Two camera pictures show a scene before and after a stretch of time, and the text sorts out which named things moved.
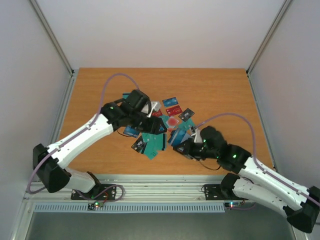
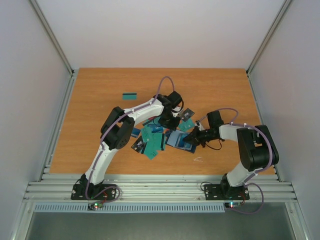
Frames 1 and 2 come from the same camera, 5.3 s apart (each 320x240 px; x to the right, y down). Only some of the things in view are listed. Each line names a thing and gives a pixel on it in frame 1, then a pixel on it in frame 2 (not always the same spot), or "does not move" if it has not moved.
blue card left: x=130 y=130 does not move
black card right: x=186 y=114 does not move
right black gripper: x=185 y=146 → x=200 y=136
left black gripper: x=153 y=127 → x=172 y=127
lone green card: x=125 y=95 does not move
